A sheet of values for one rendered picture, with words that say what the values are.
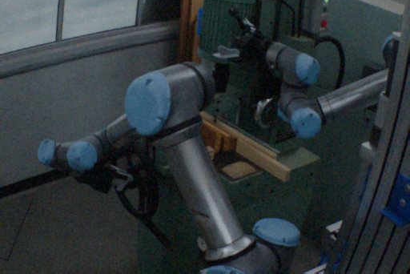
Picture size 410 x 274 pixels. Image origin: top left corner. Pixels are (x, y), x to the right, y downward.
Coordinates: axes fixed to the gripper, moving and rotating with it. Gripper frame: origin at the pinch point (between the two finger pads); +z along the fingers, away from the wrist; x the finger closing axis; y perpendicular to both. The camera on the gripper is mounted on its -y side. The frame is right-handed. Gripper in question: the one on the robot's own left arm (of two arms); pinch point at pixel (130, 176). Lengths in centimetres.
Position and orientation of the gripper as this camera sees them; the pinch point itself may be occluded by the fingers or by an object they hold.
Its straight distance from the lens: 164.7
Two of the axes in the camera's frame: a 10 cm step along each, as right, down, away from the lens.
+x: 6.3, 3.7, -6.9
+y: -4.8, 8.8, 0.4
